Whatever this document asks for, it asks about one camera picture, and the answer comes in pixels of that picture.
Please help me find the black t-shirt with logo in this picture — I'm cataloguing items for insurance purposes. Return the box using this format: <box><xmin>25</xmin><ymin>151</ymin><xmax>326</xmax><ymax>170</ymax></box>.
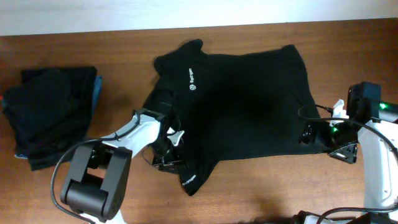
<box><xmin>144</xmin><ymin>39</ymin><xmax>320</xmax><ymax>195</ymax></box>

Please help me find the stack of folded dark clothes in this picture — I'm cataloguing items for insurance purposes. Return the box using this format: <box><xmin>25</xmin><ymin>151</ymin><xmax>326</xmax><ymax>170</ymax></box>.
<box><xmin>1</xmin><ymin>66</ymin><xmax>102</xmax><ymax>170</ymax></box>

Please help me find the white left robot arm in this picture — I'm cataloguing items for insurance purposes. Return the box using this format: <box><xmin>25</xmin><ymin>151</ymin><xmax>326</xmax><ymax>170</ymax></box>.
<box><xmin>53</xmin><ymin>108</ymin><xmax>184</xmax><ymax>223</ymax></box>

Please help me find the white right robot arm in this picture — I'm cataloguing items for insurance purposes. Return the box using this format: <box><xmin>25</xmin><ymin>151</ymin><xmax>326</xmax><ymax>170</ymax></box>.
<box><xmin>294</xmin><ymin>98</ymin><xmax>397</xmax><ymax>223</ymax></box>

